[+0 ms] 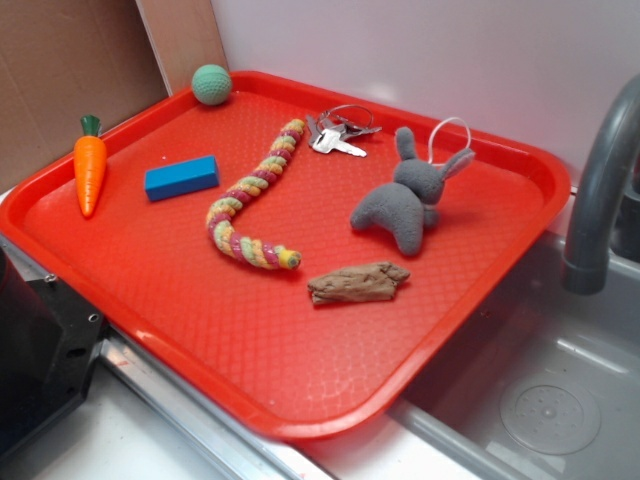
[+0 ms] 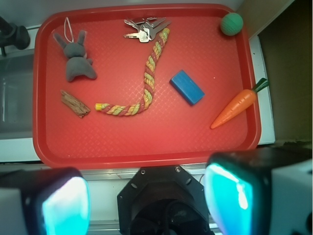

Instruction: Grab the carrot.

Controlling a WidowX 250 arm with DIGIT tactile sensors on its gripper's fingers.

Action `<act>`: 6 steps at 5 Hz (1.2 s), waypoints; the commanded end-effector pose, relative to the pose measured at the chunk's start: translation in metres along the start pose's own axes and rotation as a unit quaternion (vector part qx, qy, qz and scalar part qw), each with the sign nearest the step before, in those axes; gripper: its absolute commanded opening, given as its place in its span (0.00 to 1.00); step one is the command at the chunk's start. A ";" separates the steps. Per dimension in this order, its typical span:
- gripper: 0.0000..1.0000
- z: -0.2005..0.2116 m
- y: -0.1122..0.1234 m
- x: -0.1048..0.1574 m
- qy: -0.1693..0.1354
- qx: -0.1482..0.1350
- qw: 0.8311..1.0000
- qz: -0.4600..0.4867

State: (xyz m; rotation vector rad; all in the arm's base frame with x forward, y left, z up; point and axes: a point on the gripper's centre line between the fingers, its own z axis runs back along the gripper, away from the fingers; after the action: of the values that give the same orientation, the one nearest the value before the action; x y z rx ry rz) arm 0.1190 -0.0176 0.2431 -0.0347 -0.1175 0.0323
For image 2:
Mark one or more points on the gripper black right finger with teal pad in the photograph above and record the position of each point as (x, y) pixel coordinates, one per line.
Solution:
(265, 191)

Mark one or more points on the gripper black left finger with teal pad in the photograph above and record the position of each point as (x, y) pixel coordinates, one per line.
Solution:
(44, 202)

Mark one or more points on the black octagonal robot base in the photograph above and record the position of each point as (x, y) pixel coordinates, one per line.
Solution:
(163, 200)

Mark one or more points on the orange plastic carrot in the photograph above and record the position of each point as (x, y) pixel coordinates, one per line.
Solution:
(239, 103)

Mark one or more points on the brown wood piece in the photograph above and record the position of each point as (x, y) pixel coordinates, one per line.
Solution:
(77, 106)

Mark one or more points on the blue rectangular block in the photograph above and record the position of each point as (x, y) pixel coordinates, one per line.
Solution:
(187, 88)

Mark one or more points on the red plastic tray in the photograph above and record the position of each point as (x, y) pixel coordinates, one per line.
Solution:
(170, 131)

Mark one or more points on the grey plush bunny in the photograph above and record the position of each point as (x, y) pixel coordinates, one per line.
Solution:
(78, 63)

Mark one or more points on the green textured ball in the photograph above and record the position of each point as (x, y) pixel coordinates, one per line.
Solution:
(231, 24)

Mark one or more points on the black clamp knob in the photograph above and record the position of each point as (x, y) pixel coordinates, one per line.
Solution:
(13, 35)

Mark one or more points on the silver key bunch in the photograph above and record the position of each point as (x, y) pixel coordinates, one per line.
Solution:
(147, 28)

